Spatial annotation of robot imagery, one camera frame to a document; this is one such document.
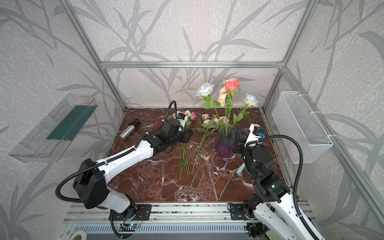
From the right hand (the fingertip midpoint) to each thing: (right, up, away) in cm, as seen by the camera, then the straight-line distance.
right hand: (238, 127), depth 66 cm
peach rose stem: (-6, +15, +10) cm, 19 cm away
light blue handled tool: (+7, -26, +21) cm, 34 cm away
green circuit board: (-53, -50, +6) cm, 73 cm away
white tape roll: (-71, -49, +2) cm, 87 cm away
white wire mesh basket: (+26, +4, +1) cm, 26 cm away
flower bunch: (-11, 0, +39) cm, 41 cm away
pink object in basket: (+29, -12, +6) cm, 32 cm away
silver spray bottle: (-68, -5, +38) cm, 78 cm away
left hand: (-21, -2, +16) cm, 26 cm away
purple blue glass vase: (-2, -12, +22) cm, 25 cm away
